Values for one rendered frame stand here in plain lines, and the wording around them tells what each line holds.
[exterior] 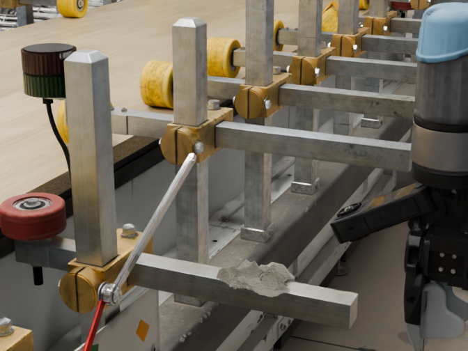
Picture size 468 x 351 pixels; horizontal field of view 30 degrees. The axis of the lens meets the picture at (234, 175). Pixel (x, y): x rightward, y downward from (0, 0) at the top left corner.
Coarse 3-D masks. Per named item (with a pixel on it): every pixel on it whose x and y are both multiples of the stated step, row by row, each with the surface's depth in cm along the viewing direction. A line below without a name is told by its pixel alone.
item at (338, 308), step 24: (48, 240) 109; (72, 240) 109; (48, 264) 108; (144, 264) 102; (168, 264) 102; (192, 264) 102; (168, 288) 102; (192, 288) 101; (216, 288) 99; (240, 288) 98; (312, 288) 97; (288, 312) 96; (312, 312) 95; (336, 312) 94
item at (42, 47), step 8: (24, 48) 95; (32, 48) 95; (40, 48) 95; (48, 48) 95; (56, 48) 95; (64, 48) 95; (72, 48) 95; (24, 72) 95; (64, 96) 95; (48, 104) 97; (64, 104) 95; (48, 112) 98; (56, 128) 98; (56, 136) 98; (64, 144) 98; (64, 152) 98
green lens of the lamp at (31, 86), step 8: (24, 80) 95; (32, 80) 94; (40, 80) 94; (48, 80) 93; (56, 80) 94; (64, 80) 94; (24, 88) 95; (32, 88) 94; (40, 88) 94; (48, 88) 94; (56, 88) 94; (64, 88) 94; (32, 96) 94; (40, 96) 94; (48, 96) 94; (56, 96) 94
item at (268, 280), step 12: (252, 264) 98; (276, 264) 99; (228, 276) 97; (240, 276) 96; (252, 276) 98; (264, 276) 96; (276, 276) 98; (288, 276) 98; (252, 288) 96; (264, 288) 96; (276, 288) 95; (288, 288) 96
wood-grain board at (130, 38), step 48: (144, 0) 279; (192, 0) 279; (240, 0) 279; (288, 0) 280; (336, 0) 280; (0, 48) 204; (96, 48) 204; (144, 48) 205; (288, 48) 205; (0, 96) 161; (0, 144) 133; (48, 144) 133; (144, 144) 141; (0, 192) 114; (48, 192) 118
